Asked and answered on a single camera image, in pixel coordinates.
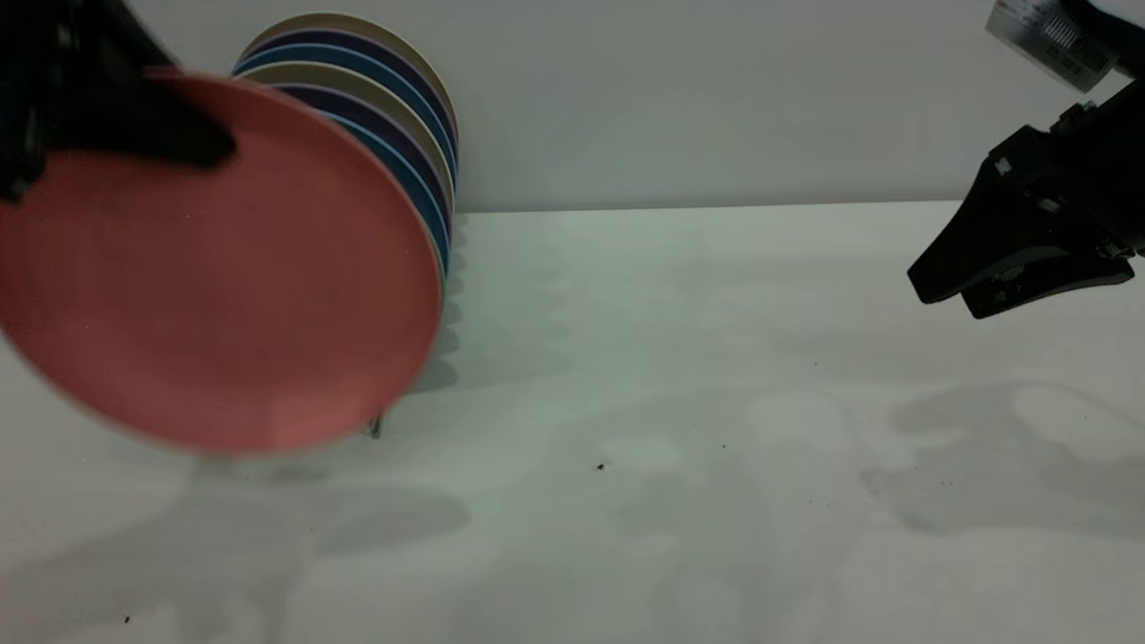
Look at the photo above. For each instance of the blue round plate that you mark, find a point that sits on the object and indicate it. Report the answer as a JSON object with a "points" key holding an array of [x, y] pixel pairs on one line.
{"points": [[420, 192], [358, 58]]}

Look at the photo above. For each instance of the beige round plate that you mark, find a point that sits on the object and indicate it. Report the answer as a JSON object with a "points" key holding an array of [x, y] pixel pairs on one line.
{"points": [[358, 79], [344, 20]]}

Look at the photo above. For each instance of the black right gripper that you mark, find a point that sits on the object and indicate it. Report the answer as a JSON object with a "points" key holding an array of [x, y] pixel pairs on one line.
{"points": [[1114, 170]]}

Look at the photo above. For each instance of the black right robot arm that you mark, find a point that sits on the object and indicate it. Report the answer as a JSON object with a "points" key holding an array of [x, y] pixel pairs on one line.
{"points": [[1129, 40]]}

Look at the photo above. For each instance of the pink round plate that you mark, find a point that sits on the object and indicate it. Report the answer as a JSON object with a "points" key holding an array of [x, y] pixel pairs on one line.
{"points": [[215, 286]]}

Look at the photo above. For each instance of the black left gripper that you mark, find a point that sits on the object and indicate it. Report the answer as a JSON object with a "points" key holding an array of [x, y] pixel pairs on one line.
{"points": [[72, 45]]}

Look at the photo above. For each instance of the navy round plate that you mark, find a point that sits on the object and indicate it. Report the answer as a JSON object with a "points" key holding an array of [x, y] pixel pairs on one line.
{"points": [[358, 103], [358, 40]]}

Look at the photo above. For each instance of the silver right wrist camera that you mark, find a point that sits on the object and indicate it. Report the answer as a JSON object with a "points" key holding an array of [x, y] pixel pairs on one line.
{"points": [[1051, 36]]}

